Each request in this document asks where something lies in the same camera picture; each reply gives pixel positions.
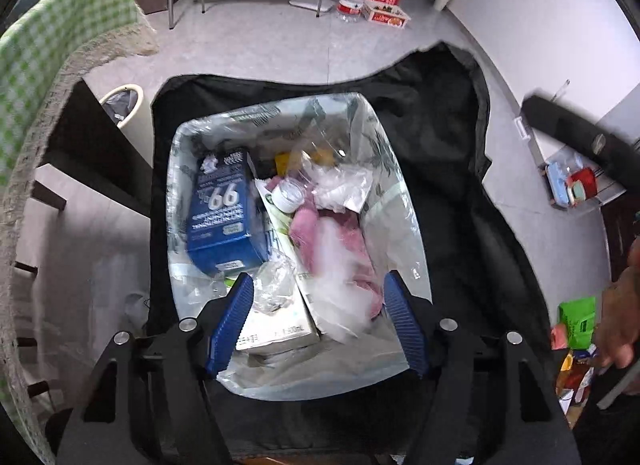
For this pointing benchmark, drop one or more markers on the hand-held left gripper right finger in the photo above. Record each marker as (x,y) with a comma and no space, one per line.
(402,325)

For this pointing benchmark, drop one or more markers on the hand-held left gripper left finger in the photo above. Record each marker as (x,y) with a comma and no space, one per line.
(232,320)

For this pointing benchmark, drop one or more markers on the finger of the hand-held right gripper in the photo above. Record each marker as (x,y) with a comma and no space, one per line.
(575,132)

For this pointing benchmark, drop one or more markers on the white milk carton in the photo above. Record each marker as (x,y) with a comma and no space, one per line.
(280,320)

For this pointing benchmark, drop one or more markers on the blue carton box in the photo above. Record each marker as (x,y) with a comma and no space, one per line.
(220,225)

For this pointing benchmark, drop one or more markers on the clear plastic bin liner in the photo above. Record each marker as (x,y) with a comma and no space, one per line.
(400,225)

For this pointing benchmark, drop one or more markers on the mauve towel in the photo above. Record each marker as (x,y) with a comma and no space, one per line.
(310,235)

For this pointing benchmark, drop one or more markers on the black fabric trash bin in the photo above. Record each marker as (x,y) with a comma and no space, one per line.
(450,170)

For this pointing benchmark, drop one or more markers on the gold orange snack packet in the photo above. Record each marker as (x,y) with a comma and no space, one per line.
(281,162)

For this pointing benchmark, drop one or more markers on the person's right hand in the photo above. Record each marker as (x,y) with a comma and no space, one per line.
(622,315)

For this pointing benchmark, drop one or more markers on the white storage shelf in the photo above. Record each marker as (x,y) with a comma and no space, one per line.
(542,145)

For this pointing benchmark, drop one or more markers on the red small container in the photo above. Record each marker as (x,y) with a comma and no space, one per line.
(584,182)

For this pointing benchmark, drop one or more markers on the clear plastic bag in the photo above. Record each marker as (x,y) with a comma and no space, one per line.
(272,285)

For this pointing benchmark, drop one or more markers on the blue plastic box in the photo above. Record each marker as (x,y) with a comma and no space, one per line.
(556,185)

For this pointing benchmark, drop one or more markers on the white translucent plastic bag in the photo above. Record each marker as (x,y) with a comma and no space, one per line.
(340,295)

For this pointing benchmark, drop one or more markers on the crumpled white plastic wrapper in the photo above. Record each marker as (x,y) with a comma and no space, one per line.
(345,187)

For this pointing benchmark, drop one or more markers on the green box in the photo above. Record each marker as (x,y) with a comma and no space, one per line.
(580,322)

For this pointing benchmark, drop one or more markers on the red white cardboard box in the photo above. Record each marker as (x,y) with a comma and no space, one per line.
(387,15)

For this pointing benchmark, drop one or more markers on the dark wooden chair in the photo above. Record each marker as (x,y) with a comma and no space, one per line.
(95,145)

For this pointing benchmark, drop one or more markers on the small cream waste bin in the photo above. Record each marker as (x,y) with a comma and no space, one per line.
(122,102)

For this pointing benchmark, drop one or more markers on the large water bottle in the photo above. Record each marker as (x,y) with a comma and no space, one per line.
(351,0)

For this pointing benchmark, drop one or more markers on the green checked tablecloth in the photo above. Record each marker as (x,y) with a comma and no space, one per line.
(45,70)

